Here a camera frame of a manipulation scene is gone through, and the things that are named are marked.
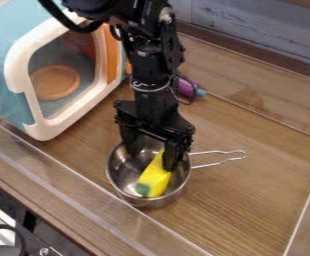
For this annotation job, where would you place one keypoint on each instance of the clear acrylic barrier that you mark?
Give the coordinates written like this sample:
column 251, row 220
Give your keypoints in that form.
column 92, row 217

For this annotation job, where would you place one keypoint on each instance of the yellow toy banana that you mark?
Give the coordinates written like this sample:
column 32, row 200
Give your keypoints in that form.
column 154, row 179

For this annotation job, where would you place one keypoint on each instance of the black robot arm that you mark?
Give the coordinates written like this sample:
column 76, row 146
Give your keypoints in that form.
column 143, row 24

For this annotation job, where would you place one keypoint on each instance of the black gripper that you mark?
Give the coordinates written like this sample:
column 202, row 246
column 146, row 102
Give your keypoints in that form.
column 151, row 115

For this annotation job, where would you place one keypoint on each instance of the silver pot with wire handle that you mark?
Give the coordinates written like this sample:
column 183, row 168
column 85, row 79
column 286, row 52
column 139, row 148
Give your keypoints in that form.
column 124, row 169

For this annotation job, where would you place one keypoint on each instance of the orange microwave turntable plate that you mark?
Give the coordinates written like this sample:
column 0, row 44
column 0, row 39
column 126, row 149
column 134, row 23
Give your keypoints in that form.
column 55, row 82

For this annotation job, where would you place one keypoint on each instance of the blue toy microwave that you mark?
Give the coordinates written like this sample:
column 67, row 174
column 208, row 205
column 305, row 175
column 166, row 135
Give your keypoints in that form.
column 35, row 41

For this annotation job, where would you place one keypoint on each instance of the purple toy eggplant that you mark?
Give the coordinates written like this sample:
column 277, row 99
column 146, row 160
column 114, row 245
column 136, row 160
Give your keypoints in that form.
column 188, row 88

